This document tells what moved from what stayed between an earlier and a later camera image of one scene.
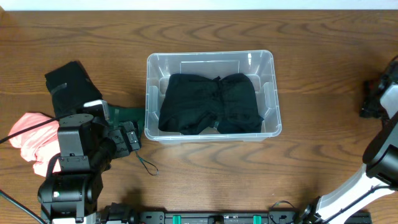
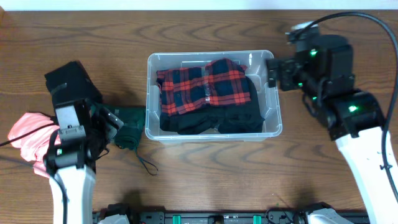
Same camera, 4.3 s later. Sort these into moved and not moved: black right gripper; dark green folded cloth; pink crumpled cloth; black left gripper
Moved: black right gripper; black left gripper
Not moved: dark green folded cloth; pink crumpled cloth
